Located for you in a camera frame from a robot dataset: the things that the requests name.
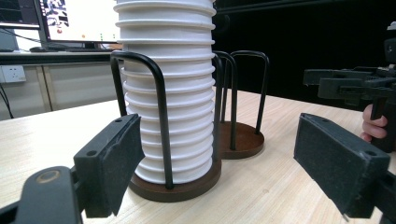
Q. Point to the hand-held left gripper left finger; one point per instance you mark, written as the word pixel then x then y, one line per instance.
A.
pixel 102 168

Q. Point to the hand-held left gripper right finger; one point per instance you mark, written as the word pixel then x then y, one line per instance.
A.
pixel 336 161

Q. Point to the stack of white paper cups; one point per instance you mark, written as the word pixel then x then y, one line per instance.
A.
pixel 174 31

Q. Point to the dark background desk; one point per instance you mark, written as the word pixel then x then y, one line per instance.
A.
pixel 56 57

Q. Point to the bright computer monitor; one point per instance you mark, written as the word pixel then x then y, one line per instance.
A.
pixel 81 18

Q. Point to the dark computer monitor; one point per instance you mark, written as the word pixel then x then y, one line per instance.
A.
pixel 15 12

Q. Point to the white wall socket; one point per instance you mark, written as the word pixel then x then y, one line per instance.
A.
pixel 13 74

